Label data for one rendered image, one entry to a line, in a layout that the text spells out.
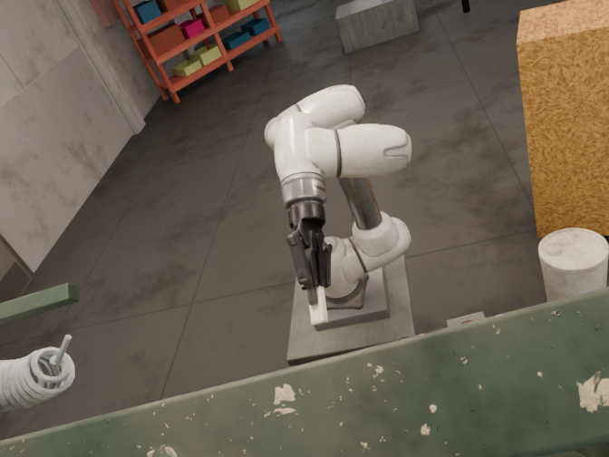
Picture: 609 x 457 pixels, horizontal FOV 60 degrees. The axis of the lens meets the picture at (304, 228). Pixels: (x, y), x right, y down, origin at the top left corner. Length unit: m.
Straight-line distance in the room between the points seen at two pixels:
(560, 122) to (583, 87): 0.20
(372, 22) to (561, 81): 4.68
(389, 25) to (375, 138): 6.16
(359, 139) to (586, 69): 1.79
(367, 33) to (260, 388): 6.90
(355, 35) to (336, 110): 5.64
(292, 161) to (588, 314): 0.74
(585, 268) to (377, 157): 1.75
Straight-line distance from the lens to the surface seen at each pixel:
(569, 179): 3.04
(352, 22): 7.20
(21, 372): 0.73
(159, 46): 8.14
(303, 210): 1.03
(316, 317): 1.00
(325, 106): 1.62
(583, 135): 2.91
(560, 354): 0.43
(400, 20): 7.22
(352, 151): 1.08
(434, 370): 0.42
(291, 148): 1.07
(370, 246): 1.95
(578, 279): 2.74
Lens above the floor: 2.23
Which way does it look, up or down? 33 degrees down
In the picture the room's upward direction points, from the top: 23 degrees counter-clockwise
